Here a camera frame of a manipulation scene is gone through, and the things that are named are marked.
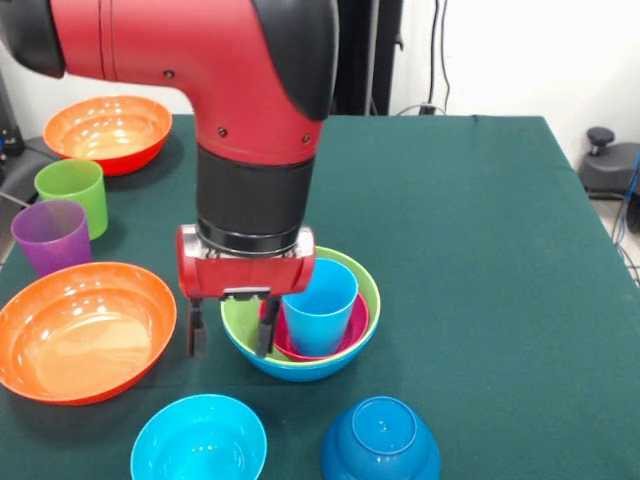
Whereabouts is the black equipment box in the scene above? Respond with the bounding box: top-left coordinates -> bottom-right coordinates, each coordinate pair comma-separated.
0,69 -> 25,159

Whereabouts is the grey stand foot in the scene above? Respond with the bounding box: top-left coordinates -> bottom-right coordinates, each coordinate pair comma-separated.
0,134 -> 61,211
582,126 -> 640,201

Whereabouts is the blue cable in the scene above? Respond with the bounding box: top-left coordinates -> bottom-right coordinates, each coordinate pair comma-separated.
612,149 -> 640,246

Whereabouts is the large orange bowl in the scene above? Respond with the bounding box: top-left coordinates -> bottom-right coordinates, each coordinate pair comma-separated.
0,261 -> 178,406
42,95 -> 174,177

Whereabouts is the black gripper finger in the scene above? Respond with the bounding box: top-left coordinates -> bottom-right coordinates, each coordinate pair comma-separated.
186,297 -> 208,360
255,295 -> 284,359

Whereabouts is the purple cup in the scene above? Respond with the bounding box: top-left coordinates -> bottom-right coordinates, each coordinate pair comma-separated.
10,199 -> 95,278

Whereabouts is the light blue cup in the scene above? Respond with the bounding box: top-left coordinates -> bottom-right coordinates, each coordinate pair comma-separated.
280,257 -> 360,358

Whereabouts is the black wall cable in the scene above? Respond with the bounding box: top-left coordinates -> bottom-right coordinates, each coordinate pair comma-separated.
430,0 -> 452,114

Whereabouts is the small dark blue bowl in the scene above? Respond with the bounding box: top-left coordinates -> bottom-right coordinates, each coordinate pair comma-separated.
320,396 -> 442,480

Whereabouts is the large blue bowl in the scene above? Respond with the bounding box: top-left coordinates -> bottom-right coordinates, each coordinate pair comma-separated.
223,322 -> 380,384

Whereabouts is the small pink bowl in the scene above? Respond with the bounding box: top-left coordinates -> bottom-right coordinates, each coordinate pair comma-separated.
258,292 -> 370,361

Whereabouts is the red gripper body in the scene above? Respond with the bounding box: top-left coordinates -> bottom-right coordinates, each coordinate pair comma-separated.
175,224 -> 317,301

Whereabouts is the large green bowl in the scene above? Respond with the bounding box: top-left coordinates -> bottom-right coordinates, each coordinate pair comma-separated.
220,245 -> 382,363

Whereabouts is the green cup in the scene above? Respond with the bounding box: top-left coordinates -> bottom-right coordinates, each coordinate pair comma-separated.
33,159 -> 109,241

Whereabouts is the dark green table cloth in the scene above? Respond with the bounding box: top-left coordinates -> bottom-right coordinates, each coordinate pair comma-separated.
0,114 -> 640,480

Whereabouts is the small light blue bowl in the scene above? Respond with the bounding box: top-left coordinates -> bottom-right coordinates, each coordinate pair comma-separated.
130,393 -> 269,480

